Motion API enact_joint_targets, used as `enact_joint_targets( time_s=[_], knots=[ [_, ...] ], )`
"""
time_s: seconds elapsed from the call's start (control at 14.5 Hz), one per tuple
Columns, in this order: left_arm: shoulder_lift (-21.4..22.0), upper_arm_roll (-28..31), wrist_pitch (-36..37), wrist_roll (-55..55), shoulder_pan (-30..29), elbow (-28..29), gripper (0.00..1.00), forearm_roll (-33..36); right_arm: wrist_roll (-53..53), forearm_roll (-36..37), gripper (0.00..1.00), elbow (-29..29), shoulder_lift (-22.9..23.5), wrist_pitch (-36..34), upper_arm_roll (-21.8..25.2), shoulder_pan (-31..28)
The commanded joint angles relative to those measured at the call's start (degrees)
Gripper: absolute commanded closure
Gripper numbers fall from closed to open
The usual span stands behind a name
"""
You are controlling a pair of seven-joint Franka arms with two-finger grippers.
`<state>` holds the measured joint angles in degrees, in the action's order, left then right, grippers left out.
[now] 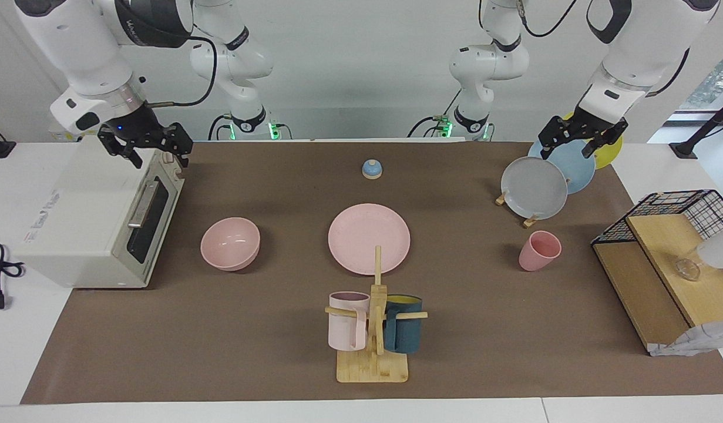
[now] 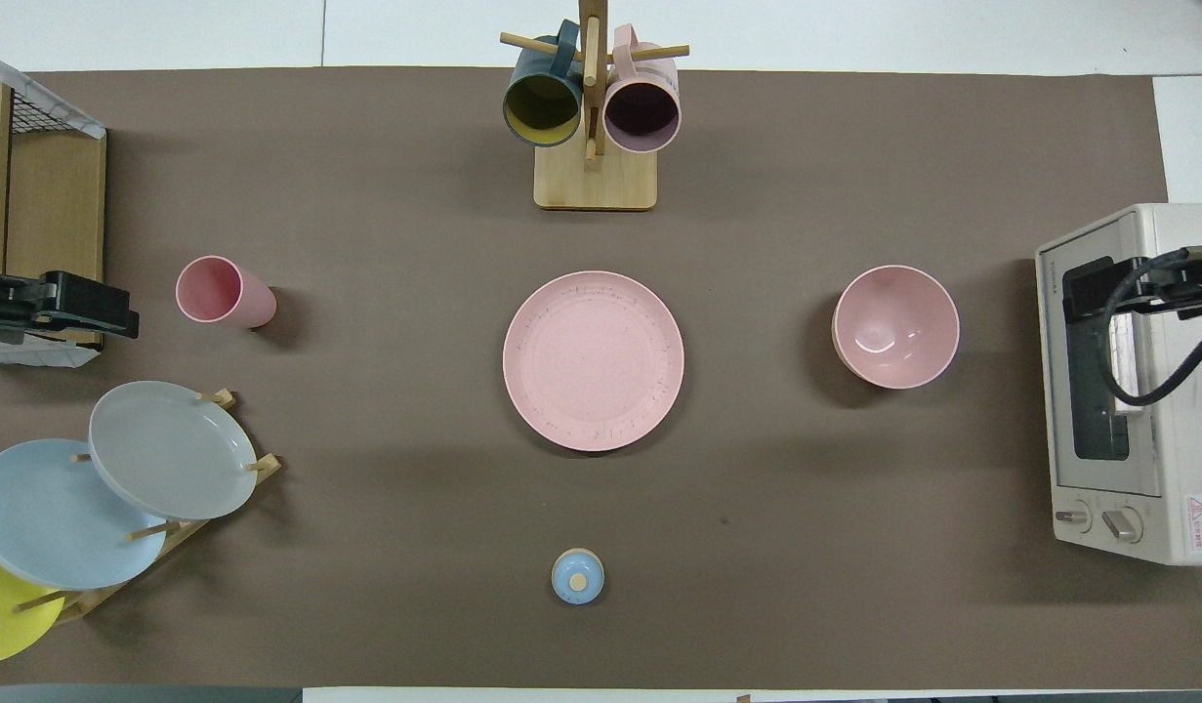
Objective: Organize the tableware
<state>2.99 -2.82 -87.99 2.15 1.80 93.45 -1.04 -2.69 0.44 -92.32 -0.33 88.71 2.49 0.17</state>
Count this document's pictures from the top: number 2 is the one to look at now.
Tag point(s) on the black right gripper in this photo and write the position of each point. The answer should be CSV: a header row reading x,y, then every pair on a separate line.
x,y
1196,293

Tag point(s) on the beige toaster oven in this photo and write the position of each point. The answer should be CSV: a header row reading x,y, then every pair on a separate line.
x,y
1167,469

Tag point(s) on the yellow plate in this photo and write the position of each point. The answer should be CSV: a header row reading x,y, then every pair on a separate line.
x,y
0,615

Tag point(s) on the pink plate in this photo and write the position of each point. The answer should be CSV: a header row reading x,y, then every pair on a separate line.
x,y
594,361

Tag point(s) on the dark teal mug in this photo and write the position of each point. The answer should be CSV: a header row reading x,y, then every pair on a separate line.
x,y
542,109

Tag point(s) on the blue plate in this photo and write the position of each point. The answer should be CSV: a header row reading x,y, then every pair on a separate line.
x,y
54,517

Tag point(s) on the grey plate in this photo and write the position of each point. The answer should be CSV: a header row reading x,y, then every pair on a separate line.
x,y
171,449

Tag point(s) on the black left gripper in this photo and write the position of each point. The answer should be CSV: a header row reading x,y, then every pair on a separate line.
x,y
10,310

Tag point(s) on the blue dome with wooden knob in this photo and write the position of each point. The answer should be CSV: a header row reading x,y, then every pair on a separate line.
x,y
577,577

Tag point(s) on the pink mug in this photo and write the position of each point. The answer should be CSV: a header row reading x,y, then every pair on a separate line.
x,y
642,115

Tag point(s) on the brown table mat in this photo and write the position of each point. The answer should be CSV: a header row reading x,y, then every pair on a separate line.
x,y
757,537

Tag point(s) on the pink cup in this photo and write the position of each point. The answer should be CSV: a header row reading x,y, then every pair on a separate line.
x,y
215,291

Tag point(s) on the wooden plate rack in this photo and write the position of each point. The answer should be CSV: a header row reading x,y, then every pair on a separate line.
x,y
268,468

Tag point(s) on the wooden shelf with marble sides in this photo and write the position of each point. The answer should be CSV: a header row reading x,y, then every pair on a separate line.
x,y
54,195

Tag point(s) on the pink bowl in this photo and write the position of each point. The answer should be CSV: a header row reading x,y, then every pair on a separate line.
x,y
895,327

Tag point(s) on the wooden mug tree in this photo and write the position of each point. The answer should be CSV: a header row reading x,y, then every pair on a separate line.
x,y
596,186

